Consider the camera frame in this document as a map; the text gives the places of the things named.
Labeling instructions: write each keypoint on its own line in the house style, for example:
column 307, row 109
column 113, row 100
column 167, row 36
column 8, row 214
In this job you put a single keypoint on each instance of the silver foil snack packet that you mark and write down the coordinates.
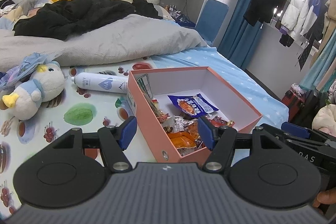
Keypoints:
column 183, row 124

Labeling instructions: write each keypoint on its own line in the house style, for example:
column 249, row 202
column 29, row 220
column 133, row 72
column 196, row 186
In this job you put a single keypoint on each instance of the plush duck toy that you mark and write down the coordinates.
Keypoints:
column 39, row 90

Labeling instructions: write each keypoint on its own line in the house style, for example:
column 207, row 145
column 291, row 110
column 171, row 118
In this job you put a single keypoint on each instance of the cream fluffy garment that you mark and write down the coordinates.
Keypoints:
column 325, row 119

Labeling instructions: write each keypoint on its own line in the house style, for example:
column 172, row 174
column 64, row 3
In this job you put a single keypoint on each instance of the printed bed sheet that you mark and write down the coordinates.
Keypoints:
column 86, row 113

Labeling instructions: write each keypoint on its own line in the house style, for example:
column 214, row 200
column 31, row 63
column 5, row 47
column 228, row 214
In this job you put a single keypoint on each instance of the teal hanging garment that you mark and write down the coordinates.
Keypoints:
column 320, row 69

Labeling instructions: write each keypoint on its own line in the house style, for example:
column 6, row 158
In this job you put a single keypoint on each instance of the person's right hand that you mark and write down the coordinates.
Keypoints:
column 326, row 196

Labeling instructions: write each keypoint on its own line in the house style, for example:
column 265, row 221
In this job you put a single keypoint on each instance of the blue curtain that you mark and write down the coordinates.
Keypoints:
column 239, row 37

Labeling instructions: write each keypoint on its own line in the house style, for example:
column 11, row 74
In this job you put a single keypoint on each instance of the row of small bottles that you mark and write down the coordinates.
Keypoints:
column 178, row 15

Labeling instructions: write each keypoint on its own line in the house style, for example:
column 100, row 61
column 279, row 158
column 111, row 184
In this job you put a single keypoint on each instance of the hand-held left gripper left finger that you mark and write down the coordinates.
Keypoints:
column 127, row 132

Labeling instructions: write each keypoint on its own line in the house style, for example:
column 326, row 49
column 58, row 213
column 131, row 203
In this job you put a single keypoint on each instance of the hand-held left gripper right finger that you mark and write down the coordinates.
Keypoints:
column 207, row 132

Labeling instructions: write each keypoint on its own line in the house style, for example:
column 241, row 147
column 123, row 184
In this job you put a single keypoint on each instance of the blue snack packet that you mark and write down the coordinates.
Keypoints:
column 191, row 104

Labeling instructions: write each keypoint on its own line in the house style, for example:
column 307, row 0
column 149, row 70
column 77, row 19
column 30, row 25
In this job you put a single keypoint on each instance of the green snack packet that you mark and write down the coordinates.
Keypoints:
column 144, row 86

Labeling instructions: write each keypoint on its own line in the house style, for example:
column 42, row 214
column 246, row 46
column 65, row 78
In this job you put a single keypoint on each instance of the white spray bottle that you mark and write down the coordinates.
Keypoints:
column 99, row 83

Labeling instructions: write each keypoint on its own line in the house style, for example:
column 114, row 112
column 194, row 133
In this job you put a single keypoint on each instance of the black crumpled clothing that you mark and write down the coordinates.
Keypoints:
column 78, row 14

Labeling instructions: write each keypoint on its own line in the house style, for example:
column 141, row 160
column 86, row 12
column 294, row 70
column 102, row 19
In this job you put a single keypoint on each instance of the red suitcase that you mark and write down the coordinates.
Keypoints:
column 292, row 99

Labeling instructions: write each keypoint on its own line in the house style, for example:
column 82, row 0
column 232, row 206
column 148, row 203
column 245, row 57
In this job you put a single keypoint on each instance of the pastel printed blanket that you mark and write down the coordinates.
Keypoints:
column 23, row 7

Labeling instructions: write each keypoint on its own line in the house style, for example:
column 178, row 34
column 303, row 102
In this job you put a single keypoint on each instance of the blue chair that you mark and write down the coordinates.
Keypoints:
column 212, row 22

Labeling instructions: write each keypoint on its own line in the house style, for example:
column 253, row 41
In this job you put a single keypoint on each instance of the white puffer jacket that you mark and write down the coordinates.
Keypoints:
column 299, row 8

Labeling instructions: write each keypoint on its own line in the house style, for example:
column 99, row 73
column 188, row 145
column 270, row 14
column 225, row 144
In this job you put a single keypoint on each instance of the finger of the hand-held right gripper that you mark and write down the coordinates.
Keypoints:
column 295, row 129

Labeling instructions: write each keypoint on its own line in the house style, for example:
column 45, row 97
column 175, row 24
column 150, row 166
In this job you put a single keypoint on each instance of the blue plastic bag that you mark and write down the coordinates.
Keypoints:
column 21, row 69

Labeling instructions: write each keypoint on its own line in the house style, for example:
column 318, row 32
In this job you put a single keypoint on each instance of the pile of clothes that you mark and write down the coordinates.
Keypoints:
column 6, row 5

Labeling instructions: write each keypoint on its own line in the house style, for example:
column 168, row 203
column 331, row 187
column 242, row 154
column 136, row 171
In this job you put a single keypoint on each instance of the grey duvet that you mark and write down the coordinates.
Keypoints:
column 118, row 43

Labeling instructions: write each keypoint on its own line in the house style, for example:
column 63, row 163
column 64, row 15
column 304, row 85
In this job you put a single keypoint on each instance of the dark red snack packet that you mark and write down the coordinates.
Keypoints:
column 223, row 121

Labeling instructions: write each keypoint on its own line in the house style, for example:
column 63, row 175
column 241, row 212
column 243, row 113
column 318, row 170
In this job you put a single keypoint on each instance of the pink cardboard box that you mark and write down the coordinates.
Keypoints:
column 147, row 132

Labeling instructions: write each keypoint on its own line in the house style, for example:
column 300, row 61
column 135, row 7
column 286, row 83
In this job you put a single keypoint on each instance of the small black garment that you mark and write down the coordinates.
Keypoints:
column 147, row 7

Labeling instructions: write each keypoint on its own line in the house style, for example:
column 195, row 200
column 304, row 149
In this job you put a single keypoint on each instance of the orange snack packet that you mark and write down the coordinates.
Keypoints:
column 183, row 144

